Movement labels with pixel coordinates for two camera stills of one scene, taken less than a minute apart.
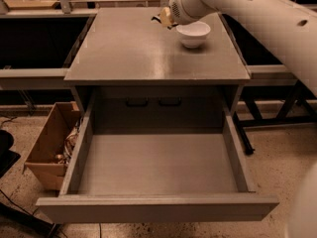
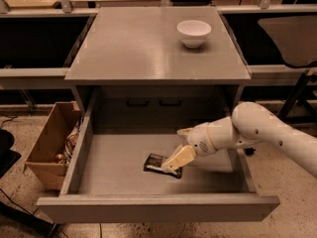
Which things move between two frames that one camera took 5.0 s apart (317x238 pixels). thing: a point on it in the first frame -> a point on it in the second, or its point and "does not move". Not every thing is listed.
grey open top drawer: [158, 175] does not move
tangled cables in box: [70, 141] does not move
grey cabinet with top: [139, 75] does not move
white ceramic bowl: [193, 34] does not move
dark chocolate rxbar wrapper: [156, 18] -> [155, 163]
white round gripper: [180, 8] -> [198, 140]
